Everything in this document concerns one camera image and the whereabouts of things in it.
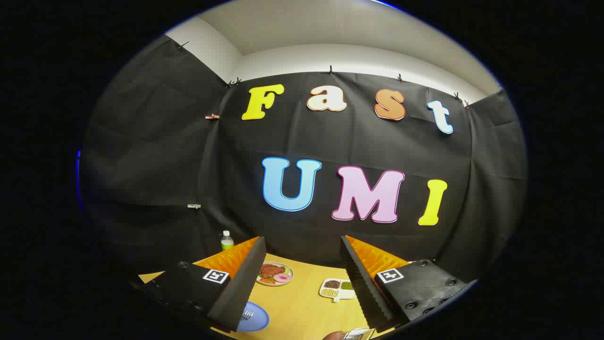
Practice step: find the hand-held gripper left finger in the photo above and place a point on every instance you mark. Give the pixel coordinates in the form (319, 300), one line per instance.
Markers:
(238, 293)

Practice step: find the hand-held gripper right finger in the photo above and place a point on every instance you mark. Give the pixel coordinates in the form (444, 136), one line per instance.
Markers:
(365, 293)

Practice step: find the white divided dish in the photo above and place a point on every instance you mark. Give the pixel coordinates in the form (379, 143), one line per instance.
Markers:
(347, 293)

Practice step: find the pile of green beans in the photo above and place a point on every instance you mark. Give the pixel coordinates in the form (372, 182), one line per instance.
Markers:
(347, 285)

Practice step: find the pile of dark red beans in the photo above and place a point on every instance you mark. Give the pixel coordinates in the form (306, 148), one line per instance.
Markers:
(332, 284)

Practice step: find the pile of yellow soybeans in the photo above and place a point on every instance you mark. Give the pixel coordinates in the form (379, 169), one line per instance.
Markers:
(329, 293)

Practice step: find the blue round plate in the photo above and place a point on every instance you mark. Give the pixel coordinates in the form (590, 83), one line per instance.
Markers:
(258, 323)

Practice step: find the brown steak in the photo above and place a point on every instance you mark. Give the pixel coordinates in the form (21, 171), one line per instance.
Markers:
(270, 271)

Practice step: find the pink ham slice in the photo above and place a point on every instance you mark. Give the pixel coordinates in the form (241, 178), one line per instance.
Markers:
(282, 278)

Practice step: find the green label drink bottle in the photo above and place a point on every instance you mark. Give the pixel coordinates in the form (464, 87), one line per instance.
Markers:
(227, 242)

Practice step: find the beige round food plate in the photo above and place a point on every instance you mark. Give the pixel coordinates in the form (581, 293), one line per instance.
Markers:
(288, 270)

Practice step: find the copper clip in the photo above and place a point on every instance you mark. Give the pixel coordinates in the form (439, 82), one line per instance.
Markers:
(212, 116)

